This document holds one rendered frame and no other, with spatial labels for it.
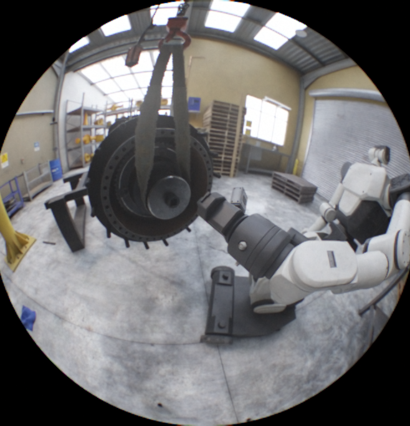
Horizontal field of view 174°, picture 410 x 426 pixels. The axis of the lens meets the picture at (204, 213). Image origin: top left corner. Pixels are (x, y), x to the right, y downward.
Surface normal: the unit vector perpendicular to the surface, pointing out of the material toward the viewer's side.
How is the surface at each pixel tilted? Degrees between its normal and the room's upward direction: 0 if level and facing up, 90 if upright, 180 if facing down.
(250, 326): 0
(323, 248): 20
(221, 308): 0
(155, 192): 90
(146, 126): 92
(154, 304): 0
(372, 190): 75
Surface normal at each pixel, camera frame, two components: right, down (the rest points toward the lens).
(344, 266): -0.18, -0.72
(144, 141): 0.15, 0.58
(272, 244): -0.37, -0.56
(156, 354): 0.11, -0.85
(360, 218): -0.94, 0.04
